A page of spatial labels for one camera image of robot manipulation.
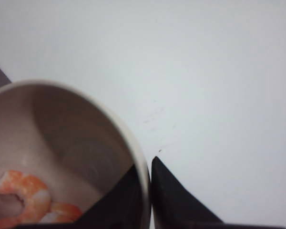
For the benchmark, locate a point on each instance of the orange shrimp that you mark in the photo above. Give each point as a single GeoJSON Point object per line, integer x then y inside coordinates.
{"type": "Point", "coordinates": [60, 212]}
{"type": "Point", "coordinates": [34, 193]}

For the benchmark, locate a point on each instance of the beige ribbed bowl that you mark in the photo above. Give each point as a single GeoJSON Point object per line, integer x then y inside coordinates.
{"type": "Point", "coordinates": [72, 143]}

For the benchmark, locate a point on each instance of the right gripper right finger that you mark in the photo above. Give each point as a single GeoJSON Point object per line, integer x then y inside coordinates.
{"type": "Point", "coordinates": [176, 208]}

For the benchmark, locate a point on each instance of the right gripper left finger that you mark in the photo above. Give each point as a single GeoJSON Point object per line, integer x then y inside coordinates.
{"type": "Point", "coordinates": [121, 208]}

